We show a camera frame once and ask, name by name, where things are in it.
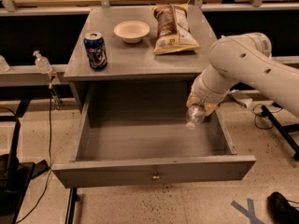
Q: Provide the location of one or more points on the black floor stand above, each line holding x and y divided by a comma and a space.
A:
14, 176

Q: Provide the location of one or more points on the white ceramic bowl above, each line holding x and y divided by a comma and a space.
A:
131, 31

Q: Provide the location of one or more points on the clear plastic water bottle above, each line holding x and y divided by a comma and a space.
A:
195, 115

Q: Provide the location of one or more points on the grey cabinet with counter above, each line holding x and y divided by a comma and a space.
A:
136, 61

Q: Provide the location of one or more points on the open grey top drawer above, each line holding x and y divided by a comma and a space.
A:
130, 130

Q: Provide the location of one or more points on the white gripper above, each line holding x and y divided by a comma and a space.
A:
203, 92

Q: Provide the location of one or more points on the metal drawer knob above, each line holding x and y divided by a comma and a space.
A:
156, 177

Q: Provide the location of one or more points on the clear sanitizer pump bottle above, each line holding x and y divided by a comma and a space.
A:
42, 63

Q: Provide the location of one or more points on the black shoe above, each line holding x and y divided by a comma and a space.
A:
281, 211

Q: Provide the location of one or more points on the brown chip bag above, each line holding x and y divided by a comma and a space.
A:
173, 30

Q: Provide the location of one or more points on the blue soda can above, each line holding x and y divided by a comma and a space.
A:
94, 44

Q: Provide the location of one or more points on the black chair leg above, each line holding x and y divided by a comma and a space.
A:
284, 131

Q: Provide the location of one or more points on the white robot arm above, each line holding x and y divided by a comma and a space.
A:
245, 58

